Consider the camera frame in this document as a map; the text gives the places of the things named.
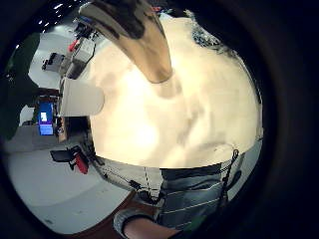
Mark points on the small red object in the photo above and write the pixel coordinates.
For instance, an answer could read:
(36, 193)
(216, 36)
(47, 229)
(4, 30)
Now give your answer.
(73, 45)

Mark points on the the person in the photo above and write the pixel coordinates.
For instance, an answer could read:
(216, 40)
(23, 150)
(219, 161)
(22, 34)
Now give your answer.
(191, 199)

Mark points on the red and black tool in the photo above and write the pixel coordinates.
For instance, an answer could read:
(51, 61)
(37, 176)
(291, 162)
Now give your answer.
(81, 163)

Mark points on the black flat device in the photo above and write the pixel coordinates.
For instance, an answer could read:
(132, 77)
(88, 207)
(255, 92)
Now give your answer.
(61, 155)

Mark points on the white board panel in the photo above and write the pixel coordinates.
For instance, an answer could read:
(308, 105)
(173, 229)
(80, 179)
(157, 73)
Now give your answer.
(81, 96)

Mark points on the blue lit monitor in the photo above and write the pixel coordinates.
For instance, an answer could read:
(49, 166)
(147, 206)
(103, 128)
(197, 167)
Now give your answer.
(45, 118)

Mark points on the dark speckled cloth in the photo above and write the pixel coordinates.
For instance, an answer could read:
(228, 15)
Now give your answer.
(206, 37)

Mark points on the grey equipment rack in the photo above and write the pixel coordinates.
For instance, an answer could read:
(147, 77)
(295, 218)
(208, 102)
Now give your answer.
(81, 54)

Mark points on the grey machine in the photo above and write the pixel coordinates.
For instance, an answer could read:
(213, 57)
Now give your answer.
(53, 61)

